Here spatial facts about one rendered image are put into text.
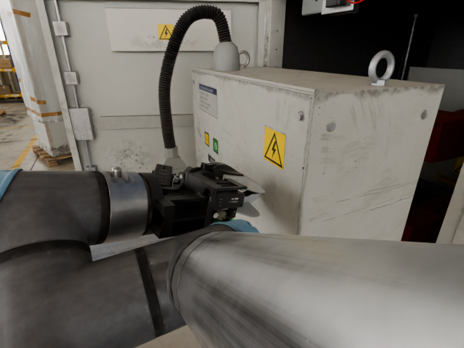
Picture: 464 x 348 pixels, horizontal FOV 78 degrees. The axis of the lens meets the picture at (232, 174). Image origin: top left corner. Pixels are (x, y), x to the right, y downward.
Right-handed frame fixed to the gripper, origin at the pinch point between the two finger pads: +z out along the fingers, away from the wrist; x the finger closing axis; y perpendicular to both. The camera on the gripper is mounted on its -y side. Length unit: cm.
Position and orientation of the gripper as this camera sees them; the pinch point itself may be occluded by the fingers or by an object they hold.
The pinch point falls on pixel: (251, 190)
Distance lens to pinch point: 47.2
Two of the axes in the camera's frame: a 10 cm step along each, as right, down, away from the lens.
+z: 7.5, 0.0, 6.6
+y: 6.2, 3.1, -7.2
